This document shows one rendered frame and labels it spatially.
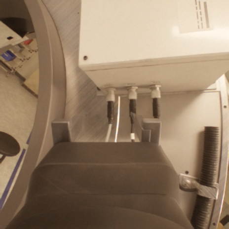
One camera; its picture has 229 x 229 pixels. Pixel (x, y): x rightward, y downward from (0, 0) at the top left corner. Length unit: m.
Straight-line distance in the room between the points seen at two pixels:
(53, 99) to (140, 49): 0.17
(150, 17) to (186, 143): 0.19
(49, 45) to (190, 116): 0.28
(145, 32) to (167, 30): 0.02
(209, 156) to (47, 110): 0.26
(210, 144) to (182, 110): 0.07
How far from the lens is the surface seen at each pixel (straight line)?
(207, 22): 0.21
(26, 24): 1.03
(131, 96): 0.25
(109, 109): 0.25
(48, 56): 0.32
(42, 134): 0.28
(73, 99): 0.32
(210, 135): 0.27
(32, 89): 5.27
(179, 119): 0.29
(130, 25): 0.20
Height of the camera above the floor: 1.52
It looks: 2 degrees down
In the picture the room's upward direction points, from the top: 46 degrees clockwise
